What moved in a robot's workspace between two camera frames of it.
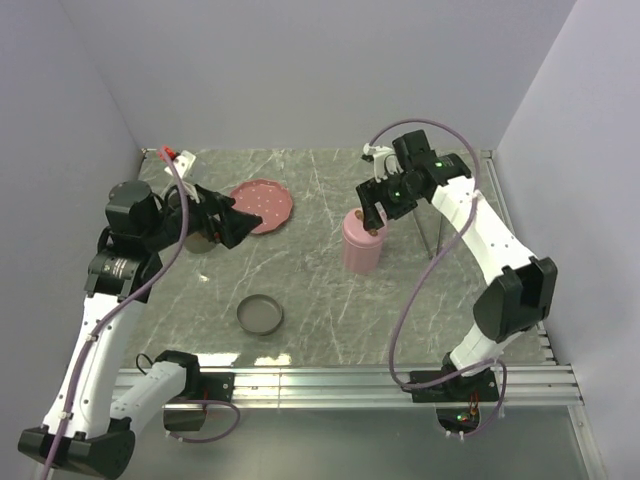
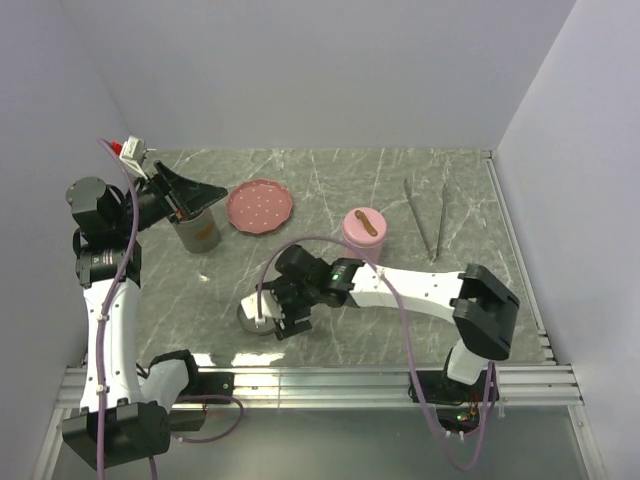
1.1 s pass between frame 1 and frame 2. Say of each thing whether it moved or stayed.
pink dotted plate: stayed
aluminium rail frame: stayed
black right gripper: moved
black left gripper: moved
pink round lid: stayed
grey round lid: stayed
